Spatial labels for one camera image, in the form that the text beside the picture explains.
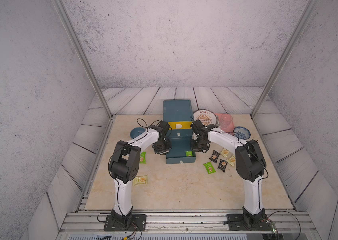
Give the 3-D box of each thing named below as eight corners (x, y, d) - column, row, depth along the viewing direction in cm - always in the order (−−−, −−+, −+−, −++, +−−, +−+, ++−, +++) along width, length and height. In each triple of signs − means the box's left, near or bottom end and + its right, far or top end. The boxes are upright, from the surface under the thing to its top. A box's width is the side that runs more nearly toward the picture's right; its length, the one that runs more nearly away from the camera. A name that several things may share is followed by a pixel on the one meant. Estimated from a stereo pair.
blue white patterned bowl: (231, 136, 110) (233, 132, 106) (233, 129, 115) (235, 125, 111) (247, 142, 107) (250, 137, 103) (249, 134, 111) (251, 130, 107)
